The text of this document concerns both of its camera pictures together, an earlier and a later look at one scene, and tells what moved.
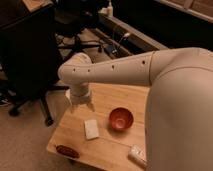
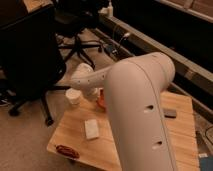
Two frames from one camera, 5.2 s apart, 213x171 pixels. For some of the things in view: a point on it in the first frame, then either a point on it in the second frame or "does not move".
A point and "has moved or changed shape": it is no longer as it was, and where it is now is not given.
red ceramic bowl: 121,119 has moved or changed shape
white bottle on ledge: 110,9 does not move
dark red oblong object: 66,151 does not move
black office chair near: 30,68 does not move
